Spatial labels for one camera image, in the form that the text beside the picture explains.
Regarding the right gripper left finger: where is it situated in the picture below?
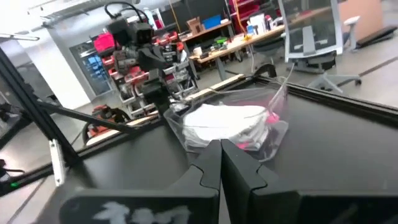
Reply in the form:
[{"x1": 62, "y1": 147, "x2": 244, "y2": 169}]
[{"x1": 167, "y1": 139, "x2": 223, "y2": 197}]

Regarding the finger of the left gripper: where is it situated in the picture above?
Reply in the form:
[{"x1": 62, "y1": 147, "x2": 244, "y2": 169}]
[{"x1": 141, "y1": 68, "x2": 173, "y2": 116}]

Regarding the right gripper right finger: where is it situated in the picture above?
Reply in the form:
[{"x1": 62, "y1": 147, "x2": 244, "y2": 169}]
[{"x1": 220, "y1": 138, "x2": 302, "y2": 224}]

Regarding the pink waffle microfiber towel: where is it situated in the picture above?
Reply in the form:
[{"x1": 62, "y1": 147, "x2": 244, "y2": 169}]
[{"x1": 236, "y1": 140, "x2": 261, "y2": 151}]

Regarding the white waffle microfiber towel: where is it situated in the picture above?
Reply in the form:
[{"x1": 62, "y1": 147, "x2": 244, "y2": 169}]
[{"x1": 181, "y1": 103, "x2": 271, "y2": 151}]

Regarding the brown cardboard box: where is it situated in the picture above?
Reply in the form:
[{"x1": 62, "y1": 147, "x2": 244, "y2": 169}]
[{"x1": 185, "y1": 16, "x2": 203, "y2": 35}]

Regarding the red and black tool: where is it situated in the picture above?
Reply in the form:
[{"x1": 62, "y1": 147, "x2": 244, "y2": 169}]
[{"x1": 81, "y1": 104, "x2": 133, "y2": 144}]

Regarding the light wooden plank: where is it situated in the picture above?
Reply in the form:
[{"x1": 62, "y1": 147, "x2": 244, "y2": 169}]
[{"x1": 84, "y1": 73, "x2": 247, "y2": 147}]

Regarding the clear plastic bin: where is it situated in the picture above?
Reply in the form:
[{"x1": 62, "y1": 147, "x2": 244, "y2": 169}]
[{"x1": 163, "y1": 83, "x2": 290, "y2": 163}]

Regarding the glass door cabinet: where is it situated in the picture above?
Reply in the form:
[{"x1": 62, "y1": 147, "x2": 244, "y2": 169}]
[{"x1": 68, "y1": 42, "x2": 113, "y2": 96}]

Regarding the blue box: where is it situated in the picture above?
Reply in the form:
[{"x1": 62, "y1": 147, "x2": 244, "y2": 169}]
[{"x1": 201, "y1": 14, "x2": 223, "y2": 30}]

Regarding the long wooden workbench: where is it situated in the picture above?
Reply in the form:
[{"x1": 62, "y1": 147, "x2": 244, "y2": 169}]
[{"x1": 188, "y1": 6, "x2": 331, "y2": 82}]

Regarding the black clamp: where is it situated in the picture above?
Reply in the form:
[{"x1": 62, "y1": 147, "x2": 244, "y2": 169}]
[{"x1": 252, "y1": 63, "x2": 278, "y2": 79}]

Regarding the grey mesh office chair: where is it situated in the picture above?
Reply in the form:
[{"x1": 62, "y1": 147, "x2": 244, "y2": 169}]
[{"x1": 277, "y1": 0, "x2": 363, "y2": 95}]

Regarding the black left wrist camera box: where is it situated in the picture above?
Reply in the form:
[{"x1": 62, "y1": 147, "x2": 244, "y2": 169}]
[{"x1": 132, "y1": 21, "x2": 155, "y2": 45}]

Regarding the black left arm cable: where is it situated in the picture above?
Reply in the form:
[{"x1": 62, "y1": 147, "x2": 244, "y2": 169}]
[{"x1": 104, "y1": 1, "x2": 150, "y2": 23}]

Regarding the black diagonal frame brace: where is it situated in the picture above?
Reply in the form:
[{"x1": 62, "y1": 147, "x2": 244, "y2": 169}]
[{"x1": 36, "y1": 100, "x2": 142, "y2": 135}]

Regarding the yellow hanging cable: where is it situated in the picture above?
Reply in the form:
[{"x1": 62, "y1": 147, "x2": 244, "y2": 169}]
[{"x1": 231, "y1": 0, "x2": 251, "y2": 42}]

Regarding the white frame bracket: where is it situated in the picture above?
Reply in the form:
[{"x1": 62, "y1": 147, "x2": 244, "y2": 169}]
[{"x1": 49, "y1": 139, "x2": 67, "y2": 187}]

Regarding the black table edge rail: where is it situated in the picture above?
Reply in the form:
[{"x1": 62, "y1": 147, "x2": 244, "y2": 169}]
[{"x1": 253, "y1": 75, "x2": 398, "y2": 128}]

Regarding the black frame post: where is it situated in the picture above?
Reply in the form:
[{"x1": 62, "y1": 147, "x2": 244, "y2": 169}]
[{"x1": 0, "y1": 46, "x2": 80, "y2": 167}]

